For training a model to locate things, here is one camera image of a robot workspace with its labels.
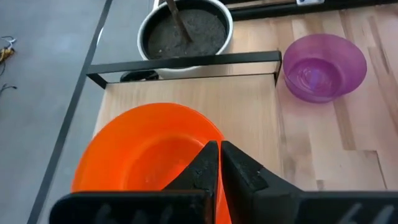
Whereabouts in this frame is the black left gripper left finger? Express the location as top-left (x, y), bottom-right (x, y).
top-left (49, 140), bottom-right (220, 224)

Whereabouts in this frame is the floor cable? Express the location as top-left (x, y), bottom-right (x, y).
top-left (0, 35), bottom-right (16, 67)
top-left (0, 83), bottom-right (18, 95)

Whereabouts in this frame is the wooden shelf with black frame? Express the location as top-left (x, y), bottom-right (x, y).
top-left (86, 50), bottom-right (290, 192)

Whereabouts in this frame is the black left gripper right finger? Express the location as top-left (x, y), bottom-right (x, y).
top-left (220, 140), bottom-right (398, 224)

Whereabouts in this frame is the white plant pot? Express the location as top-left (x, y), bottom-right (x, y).
top-left (136, 0), bottom-right (234, 80)

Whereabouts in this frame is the orange bowl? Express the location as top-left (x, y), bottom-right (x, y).
top-left (70, 102), bottom-right (233, 224)

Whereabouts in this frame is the purple translucent bowl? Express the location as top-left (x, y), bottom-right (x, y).
top-left (282, 33), bottom-right (368, 104)

